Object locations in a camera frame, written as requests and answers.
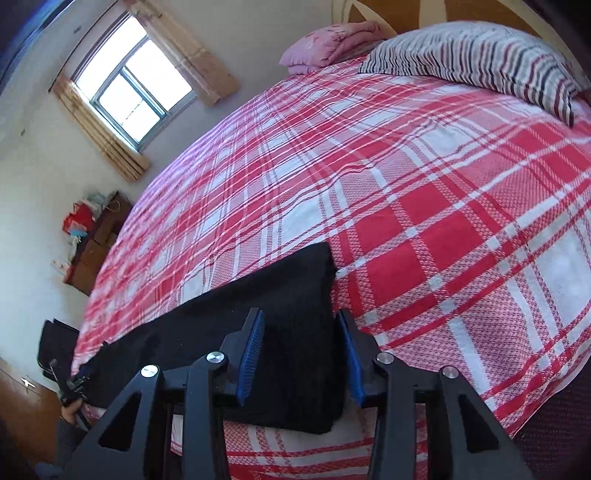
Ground black folding chair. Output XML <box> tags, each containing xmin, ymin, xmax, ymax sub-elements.
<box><xmin>37</xmin><ymin>319</ymin><xmax>79</xmax><ymax>383</ymax></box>

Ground right beige curtain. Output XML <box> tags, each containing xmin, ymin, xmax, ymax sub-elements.
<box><xmin>123</xmin><ymin>1</ymin><xmax>239</xmax><ymax>107</ymax></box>

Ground person's left hand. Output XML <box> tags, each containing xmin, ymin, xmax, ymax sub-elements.
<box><xmin>60</xmin><ymin>398</ymin><xmax>83</xmax><ymax>425</ymax></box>

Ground window with metal frame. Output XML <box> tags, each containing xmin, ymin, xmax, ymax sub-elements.
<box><xmin>73</xmin><ymin>13</ymin><xmax>197</xmax><ymax>151</ymax></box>

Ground red gift bag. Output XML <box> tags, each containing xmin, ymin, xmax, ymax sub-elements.
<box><xmin>62</xmin><ymin>202</ymin><xmax>95</xmax><ymax>234</ymax></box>

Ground striped pillow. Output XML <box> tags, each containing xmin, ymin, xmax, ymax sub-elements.
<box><xmin>359</xmin><ymin>21</ymin><xmax>590</xmax><ymax>127</ymax></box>

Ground brown wooden desk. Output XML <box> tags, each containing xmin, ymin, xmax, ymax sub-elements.
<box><xmin>63</xmin><ymin>191</ymin><xmax>132</xmax><ymax>296</ymax></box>

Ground beige curtain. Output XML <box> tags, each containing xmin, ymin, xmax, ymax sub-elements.
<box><xmin>51</xmin><ymin>74</ymin><xmax>151</xmax><ymax>183</ymax></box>
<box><xmin>123</xmin><ymin>1</ymin><xmax>239</xmax><ymax>107</ymax></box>

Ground brown wooden door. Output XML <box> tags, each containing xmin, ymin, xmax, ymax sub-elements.
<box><xmin>1</xmin><ymin>359</ymin><xmax>60</xmax><ymax>465</ymax></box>

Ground red plaid bedspread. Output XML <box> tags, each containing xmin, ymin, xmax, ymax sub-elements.
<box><xmin>70</xmin><ymin>54</ymin><xmax>591</xmax><ymax>480</ymax></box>

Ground pink folded blanket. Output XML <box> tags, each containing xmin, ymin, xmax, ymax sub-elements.
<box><xmin>280</xmin><ymin>21</ymin><xmax>397</xmax><ymax>75</ymax></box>

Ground black pants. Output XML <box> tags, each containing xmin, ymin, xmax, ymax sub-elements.
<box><xmin>79</xmin><ymin>242</ymin><xmax>346</xmax><ymax>435</ymax></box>

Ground cream wooden headboard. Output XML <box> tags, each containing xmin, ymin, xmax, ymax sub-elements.
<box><xmin>332</xmin><ymin>0</ymin><xmax>575</xmax><ymax>60</ymax></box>

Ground left beige curtain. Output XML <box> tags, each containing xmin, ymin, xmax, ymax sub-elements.
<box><xmin>51</xmin><ymin>74</ymin><xmax>151</xmax><ymax>183</ymax></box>

